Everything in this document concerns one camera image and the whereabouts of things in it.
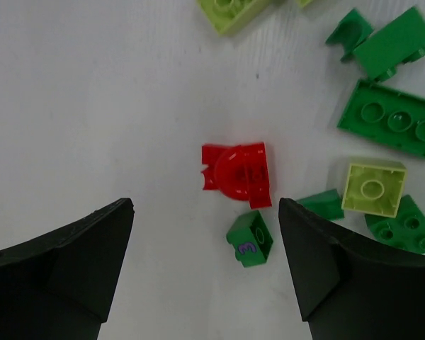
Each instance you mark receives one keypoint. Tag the small lime lego brick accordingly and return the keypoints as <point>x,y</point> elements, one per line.
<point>374,186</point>

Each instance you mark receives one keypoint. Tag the red irregular lego piece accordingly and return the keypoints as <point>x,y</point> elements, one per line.
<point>239,172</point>

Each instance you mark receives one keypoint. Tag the long green lego brick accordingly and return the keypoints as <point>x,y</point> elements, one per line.
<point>386,116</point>

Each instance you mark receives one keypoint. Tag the lime lego brick upper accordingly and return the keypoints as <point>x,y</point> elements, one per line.
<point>303,3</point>

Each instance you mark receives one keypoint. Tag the green lego piece studded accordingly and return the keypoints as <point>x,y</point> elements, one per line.
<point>380,52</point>

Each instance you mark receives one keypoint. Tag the lime lego brick lower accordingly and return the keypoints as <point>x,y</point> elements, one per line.
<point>228,17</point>

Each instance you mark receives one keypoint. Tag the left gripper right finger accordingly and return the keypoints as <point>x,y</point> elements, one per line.
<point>349,286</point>

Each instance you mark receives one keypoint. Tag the small dark green lego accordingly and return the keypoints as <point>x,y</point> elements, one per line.
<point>326,204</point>

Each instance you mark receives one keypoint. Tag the green lego brick bottom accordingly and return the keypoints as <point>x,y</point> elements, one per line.
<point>406,231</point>

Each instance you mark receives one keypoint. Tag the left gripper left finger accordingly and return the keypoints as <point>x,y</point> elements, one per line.
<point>61,285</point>

